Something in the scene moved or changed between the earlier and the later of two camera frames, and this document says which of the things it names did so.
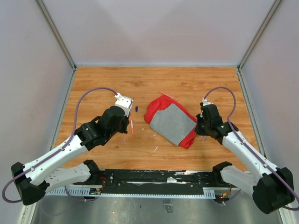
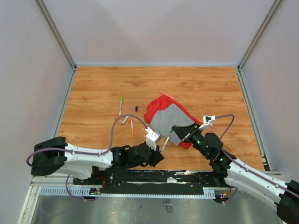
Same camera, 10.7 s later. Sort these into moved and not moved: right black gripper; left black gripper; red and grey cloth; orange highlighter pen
Moved: right black gripper; left black gripper
Not moved: red and grey cloth; orange highlighter pen
